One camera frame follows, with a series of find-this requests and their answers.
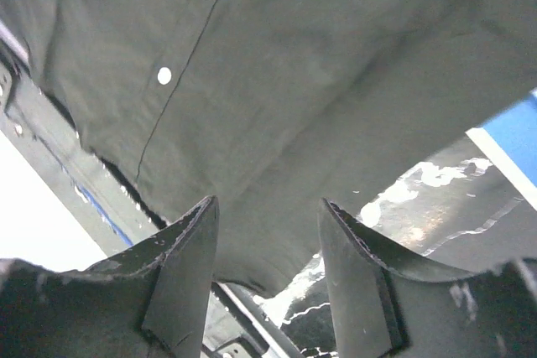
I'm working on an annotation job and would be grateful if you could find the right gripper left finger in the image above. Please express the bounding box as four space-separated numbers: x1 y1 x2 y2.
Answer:
1 196 219 357

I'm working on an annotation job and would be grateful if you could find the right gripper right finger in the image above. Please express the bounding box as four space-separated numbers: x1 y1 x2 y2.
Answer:
318 199 536 357

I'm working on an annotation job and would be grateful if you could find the black button shirt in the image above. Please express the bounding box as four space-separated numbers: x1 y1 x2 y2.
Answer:
1 0 536 298

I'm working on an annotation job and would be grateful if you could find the blue patterned placemat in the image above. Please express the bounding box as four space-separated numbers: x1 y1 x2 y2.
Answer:
467 90 536 199

